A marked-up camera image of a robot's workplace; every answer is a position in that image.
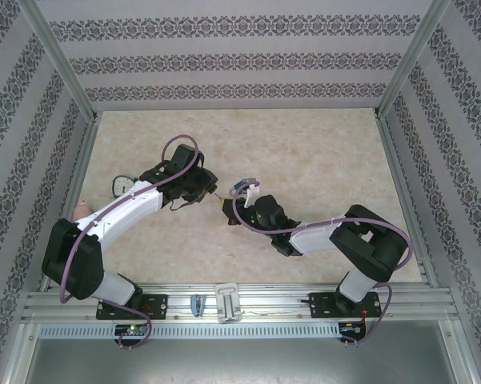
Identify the aluminium extrusion rail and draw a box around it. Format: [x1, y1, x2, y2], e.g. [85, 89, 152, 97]
[22, 282, 463, 324]

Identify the short aluminium frame post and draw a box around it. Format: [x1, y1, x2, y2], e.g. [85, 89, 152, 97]
[2, 322, 39, 384]
[439, 319, 479, 384]

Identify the pink toy figure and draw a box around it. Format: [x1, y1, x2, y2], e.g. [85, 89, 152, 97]
[72, 202, 94, 222]

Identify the aluminium table side rail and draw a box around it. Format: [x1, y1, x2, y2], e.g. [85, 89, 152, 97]
[39, 115, 101, 291]
[375, 115, 433, 287]

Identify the grey plastic clamp bracket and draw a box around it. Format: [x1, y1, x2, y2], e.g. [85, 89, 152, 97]
[214, 282, 243, 325]

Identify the slanted aluminium frame post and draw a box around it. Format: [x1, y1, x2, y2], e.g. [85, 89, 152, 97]
[18, 0, 101, 121]
[378, 0, 453, 119]

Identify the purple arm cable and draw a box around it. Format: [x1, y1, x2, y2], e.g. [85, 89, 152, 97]
[232, 182, 412, 349]
[59, 134, 205, 351]

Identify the grey slotted cable duct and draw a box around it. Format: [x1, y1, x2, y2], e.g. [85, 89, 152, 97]
[38, 322, 341, 338]

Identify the thin black strap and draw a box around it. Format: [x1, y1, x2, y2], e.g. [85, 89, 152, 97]
[169, 198, 202, 212]

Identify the teal alarm clock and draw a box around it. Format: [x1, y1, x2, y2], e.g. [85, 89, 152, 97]
[111, 174, 139, 199]

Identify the grey sheet metal panel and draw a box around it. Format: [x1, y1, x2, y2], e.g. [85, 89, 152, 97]
[23, 338, 459, 384]

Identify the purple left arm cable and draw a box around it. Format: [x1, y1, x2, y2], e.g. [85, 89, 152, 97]
[59, 134, 205, 351]

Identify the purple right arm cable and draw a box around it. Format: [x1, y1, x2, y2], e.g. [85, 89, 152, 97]
[232, 182, 412, 349]

